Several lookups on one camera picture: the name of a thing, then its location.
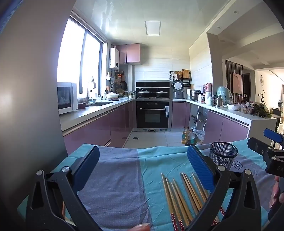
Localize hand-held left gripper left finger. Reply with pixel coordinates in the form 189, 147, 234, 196
25, 145, 105, 231

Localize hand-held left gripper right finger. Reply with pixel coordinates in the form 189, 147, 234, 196
184, 144, 262, 231

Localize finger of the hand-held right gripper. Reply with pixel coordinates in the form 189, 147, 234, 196
263, 128, 284, 148
247, 137, 272, 159

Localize black mesh pen holder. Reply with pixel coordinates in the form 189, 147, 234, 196
210, 142, 238, 170

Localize bunch of wooden chopsticks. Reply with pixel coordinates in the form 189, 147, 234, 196
161, 172, 227, 231

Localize person's right hand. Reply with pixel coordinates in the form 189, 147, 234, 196
269, 175, 284, 209

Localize person's left hand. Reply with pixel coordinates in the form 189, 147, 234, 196
133, 223, 151, 231

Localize green leafy vegetables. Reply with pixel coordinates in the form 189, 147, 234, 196
253, 103, 272, 118

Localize white plastic bag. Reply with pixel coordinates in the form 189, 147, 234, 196
195, 130, 206, 143

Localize yellow cooking oil bottle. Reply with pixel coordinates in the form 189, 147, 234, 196
182, 127, 191, 145

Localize teal grey printed tablecloth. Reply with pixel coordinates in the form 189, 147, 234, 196
17, 139, 284, 231

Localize clear egg container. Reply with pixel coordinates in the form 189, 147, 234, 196
241, 104, 254, 115

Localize pink kitchen base cabinets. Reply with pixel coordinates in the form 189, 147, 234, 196
59, 98, 133, 149
172, 99, 278, 145

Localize teal plastic-covered appliance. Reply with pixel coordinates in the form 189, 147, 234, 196
216, 86, 233, 105

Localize black integrated stove oven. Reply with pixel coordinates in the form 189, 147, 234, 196
133, 79, 173, 133

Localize white countertop oven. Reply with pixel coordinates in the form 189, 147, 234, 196
57, 82, 78, 115

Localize dark wooden slat partition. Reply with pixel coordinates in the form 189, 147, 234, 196
225, 60, 244, 98

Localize silver rice cooker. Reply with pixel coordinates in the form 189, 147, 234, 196
173, 80, 184, 99

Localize silver refrigerator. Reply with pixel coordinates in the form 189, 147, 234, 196
0, 0, 78, 222

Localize kitchen window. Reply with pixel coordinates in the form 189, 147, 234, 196
57, 17, 107, 95

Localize white gas water heater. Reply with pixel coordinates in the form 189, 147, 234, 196
109, 47, 120, 68

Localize ceiling light panel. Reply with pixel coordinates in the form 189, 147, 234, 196
145, 21, 161, 35

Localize framed wall painting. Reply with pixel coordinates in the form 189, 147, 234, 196
233, 72, 243, 92

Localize black wall shelf rack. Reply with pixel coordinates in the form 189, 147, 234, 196
170, 69, 192, 87

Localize pink wall cabinet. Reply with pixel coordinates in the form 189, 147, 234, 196
116, 43, 141, 65

